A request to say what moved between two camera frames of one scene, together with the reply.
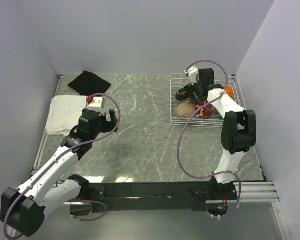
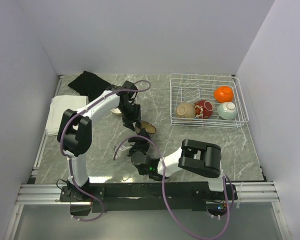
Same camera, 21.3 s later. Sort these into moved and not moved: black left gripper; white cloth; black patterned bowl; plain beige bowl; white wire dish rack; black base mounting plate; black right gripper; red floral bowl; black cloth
Moved: black patterned bowl; black left gripper; black right gripper
Not moved: plain beige bowl; black base mounting plate; white wire dish rack; black cloth; white cloth; red floral bowl
